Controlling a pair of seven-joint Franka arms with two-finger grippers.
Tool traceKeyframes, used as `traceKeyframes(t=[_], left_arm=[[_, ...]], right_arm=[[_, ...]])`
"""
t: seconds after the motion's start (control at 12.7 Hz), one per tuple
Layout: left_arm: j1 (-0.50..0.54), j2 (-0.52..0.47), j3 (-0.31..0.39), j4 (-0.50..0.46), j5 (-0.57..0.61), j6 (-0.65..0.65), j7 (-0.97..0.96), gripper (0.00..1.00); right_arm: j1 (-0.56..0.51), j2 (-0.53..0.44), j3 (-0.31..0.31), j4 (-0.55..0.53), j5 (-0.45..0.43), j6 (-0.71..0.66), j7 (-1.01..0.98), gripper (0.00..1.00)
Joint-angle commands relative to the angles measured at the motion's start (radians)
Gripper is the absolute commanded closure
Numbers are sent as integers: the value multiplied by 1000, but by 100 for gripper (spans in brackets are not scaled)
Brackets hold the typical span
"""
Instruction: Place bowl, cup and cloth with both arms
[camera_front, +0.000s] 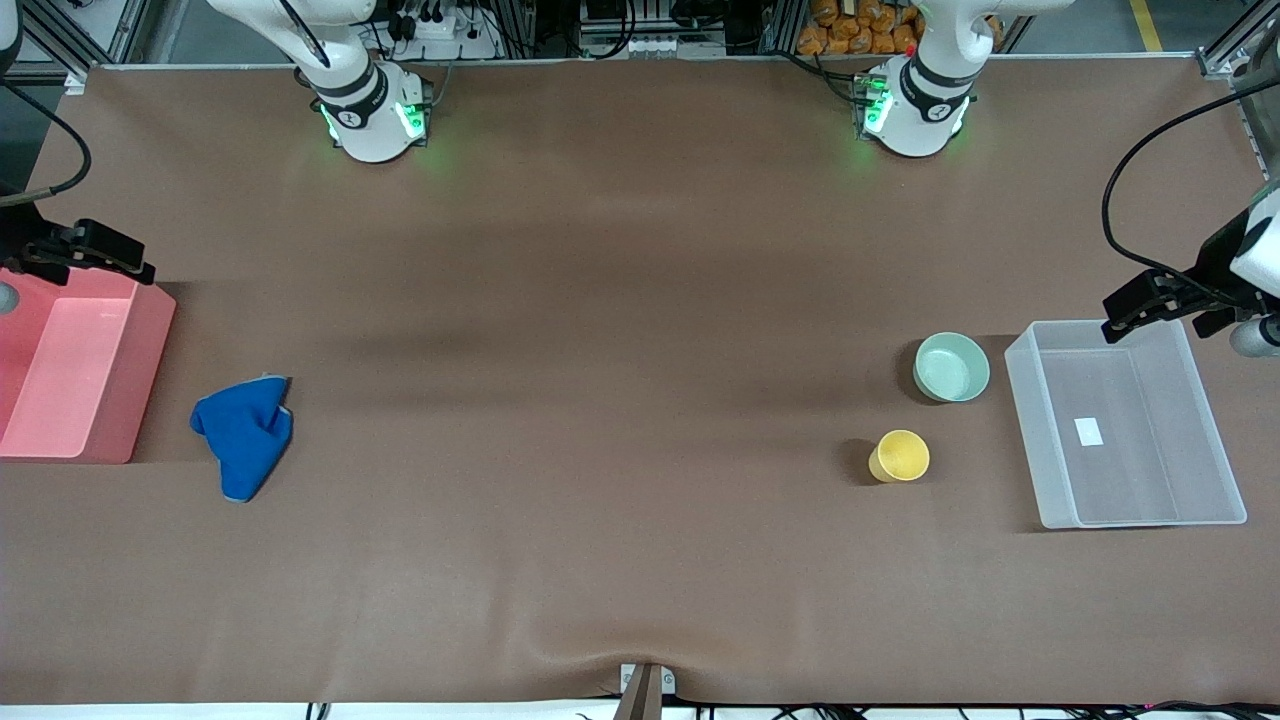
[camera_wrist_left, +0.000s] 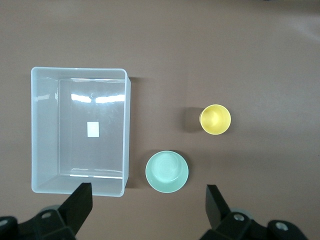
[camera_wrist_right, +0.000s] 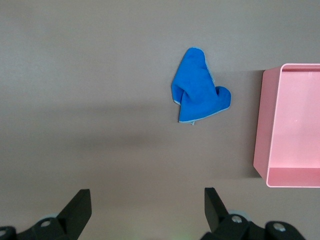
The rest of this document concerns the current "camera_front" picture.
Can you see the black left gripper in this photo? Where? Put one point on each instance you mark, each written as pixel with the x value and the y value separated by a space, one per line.
pixel 1213 268

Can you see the yellow cup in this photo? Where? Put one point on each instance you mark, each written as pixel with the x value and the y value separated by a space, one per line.
pixel 902 456

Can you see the aluminium frame post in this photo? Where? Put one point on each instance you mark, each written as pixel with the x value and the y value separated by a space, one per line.
pixel 90 30
pixel 1235 40

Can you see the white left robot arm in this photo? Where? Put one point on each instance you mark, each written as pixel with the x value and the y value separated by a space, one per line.
pixel 915 125

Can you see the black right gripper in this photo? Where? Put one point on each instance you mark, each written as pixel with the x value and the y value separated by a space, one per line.
pixel 22 238

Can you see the blue fleece cloth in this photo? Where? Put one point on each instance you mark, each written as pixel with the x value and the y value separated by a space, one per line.
pixel 245 435

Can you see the white paper label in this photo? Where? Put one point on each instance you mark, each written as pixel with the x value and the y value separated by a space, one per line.
pixel 1088 431

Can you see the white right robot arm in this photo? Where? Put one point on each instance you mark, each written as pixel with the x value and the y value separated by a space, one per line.
pixel 370 120

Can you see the metal clamp bracket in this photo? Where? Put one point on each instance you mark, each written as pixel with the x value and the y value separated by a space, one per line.
pixel 630 680

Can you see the pile of orange items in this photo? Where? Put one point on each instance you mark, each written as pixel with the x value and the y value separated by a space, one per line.
pixel 860 30

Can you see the light green bowl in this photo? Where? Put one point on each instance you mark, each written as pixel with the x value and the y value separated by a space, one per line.
pixel 950 368

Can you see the table cover sheet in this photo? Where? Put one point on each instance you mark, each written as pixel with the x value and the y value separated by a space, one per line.
pixel 640 400

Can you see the pink plastic bin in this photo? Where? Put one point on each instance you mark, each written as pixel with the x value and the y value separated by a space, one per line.
pixel 70 380

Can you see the clear plastic bin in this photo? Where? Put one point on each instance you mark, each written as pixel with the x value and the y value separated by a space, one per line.
pixel 1150 470

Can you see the white power strip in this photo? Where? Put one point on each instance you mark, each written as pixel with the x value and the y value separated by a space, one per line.
pixel 440 40

